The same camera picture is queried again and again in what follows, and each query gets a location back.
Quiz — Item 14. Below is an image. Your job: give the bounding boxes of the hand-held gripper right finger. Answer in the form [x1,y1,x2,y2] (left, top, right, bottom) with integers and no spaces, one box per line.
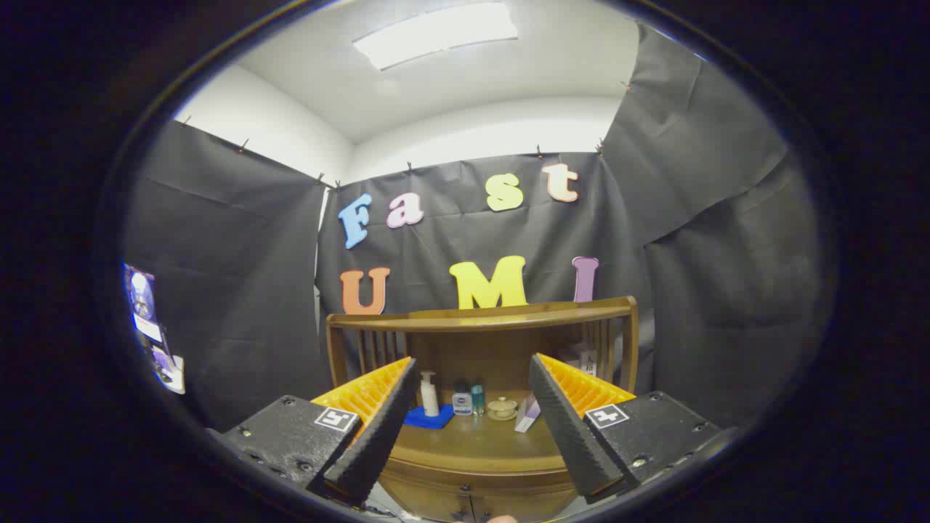
[528,353,724,503]

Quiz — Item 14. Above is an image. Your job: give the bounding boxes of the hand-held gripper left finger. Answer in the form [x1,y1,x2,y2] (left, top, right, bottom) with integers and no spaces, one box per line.
[218,356,421,506]

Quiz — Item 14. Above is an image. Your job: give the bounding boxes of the wooden drawer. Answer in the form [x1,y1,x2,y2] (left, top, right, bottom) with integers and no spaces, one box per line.
[379,463,580,502]

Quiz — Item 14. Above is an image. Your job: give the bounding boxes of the wooden countertop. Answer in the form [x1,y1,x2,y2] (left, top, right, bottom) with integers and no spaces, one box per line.
[391,407,573,466]

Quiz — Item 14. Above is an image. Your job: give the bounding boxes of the wooden cabinet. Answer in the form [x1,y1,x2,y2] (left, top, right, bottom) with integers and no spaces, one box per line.
[325,296,640,523]

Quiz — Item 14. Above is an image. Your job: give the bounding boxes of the purple and white book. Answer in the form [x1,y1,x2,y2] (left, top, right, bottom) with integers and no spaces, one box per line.
[514,394,542,434]

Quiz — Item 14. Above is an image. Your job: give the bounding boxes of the blue cloth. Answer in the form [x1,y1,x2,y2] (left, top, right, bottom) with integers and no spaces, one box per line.
[404,405,455,429]

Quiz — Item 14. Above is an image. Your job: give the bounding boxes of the white pump bottle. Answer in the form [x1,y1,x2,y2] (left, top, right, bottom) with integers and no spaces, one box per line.
[420,371,441,418]

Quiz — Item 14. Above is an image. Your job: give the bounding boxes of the black backdrop cloth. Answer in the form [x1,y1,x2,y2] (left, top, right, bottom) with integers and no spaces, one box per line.
[124,22,822,437]

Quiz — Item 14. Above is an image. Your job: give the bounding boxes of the ceiling light panel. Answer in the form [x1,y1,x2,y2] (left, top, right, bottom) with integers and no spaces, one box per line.
[352,2,519,71]

